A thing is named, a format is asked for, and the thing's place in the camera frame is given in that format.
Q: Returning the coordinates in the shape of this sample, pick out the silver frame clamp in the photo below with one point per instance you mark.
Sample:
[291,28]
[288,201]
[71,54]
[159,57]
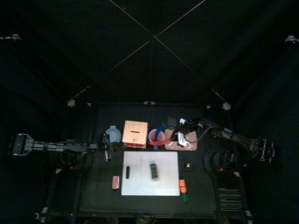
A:
[225,105]
[71,102]

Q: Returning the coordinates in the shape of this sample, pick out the green toy food piece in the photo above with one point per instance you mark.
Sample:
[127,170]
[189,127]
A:
[184,198]

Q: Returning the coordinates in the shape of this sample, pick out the orange toy food piece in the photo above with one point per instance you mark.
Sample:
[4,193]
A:
[181,186]

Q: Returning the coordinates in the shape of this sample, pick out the white cutting board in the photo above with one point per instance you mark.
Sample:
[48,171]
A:
[149,186]

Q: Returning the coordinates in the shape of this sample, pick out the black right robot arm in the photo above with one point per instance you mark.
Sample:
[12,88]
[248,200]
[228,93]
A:
[233,137]

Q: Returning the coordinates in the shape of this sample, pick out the wooden box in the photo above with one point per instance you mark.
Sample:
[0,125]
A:
[135,132]

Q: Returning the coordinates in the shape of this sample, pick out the pink toy food block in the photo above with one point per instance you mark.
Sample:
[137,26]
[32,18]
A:
[115,182]

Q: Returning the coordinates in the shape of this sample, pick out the pale blue translucent bottle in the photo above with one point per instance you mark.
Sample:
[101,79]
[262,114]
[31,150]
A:
[113,135]

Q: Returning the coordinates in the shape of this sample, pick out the blue plastic utensil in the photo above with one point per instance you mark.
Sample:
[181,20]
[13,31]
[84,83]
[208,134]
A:
[159,132]

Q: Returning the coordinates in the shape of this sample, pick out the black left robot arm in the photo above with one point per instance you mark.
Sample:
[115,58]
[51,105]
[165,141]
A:
[51,145]

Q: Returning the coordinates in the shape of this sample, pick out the small black round object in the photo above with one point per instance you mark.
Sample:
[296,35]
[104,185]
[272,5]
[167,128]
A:
[187,165]

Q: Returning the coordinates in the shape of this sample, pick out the pink rectangular plate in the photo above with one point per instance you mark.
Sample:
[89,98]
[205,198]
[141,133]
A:
[189,143]

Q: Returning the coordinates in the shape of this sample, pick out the red plastic bowl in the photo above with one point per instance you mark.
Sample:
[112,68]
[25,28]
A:
[155,141]

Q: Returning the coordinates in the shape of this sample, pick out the dark green sushi piece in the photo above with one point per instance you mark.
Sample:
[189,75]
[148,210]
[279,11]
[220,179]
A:
[155,177]
[153,165]
[153,169]
[155,173]

